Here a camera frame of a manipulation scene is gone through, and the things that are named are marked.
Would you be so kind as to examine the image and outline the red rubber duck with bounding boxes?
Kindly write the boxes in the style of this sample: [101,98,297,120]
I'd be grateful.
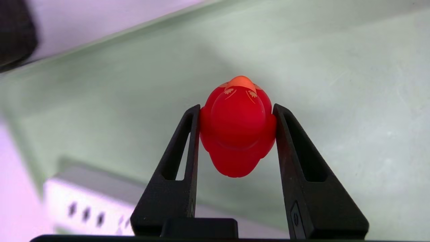
[199,76,277,178]

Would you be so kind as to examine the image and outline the white power strip with cable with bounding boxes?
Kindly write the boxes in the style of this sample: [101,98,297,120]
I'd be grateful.
[43,160,290,240]

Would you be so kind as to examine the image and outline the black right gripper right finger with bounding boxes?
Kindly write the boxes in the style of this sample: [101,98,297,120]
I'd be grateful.
[273,104,369,240]

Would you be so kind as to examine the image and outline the green plastic tray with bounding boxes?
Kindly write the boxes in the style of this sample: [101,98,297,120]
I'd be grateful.
[0,0,430,241]

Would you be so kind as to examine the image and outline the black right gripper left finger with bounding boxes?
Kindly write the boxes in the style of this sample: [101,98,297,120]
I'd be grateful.
[130,104,201,236]

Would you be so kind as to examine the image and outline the dark brown wicker basket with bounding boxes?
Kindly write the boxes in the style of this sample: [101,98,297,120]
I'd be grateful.
[0,0,38,73]

